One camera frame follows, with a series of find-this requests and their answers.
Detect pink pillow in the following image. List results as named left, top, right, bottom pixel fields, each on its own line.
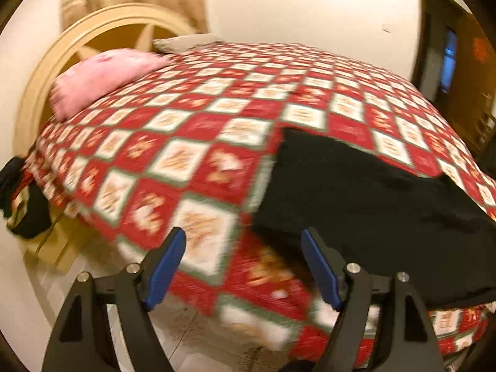
left=50, top=49, right=169, bottom=122

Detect red checkered bedspread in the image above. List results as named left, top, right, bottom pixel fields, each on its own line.
left=28, top=43, right=495, bottom=359

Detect brown wooden door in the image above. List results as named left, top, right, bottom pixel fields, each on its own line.
left=445, top=14, right=495, bottom=157

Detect black pants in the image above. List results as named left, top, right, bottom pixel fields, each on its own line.
left=252, top=128, right=495, bottom=309

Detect dark clothes pile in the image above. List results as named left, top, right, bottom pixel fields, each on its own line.
left=1, top=156, right=52, bottom=239

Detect grey striped pillow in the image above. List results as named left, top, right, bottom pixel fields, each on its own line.
left=152, top=33, right=224, bottom=55

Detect red door decoration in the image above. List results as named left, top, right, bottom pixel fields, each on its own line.
left=472, top=37, right=490, bottom=63

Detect cream wooden headboard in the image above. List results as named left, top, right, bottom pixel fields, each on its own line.
left=13, top=2, right=197, bottom=156

